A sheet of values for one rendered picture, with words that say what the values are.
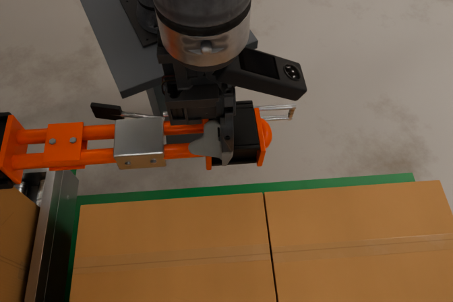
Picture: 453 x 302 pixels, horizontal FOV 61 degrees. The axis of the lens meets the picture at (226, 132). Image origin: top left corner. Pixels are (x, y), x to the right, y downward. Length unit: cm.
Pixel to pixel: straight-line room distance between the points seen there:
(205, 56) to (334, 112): 182
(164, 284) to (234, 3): 100
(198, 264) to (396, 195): 68
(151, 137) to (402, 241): 98
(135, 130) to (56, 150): 11
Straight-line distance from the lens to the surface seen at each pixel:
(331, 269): 126
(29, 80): 247
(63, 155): 58
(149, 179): 194
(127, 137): 57
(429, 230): 140
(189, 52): 37
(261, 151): 54
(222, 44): 36
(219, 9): 33
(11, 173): 61
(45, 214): 132
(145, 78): 129
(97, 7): 156
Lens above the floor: 175
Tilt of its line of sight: 60 degrees down
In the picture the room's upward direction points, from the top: straight up
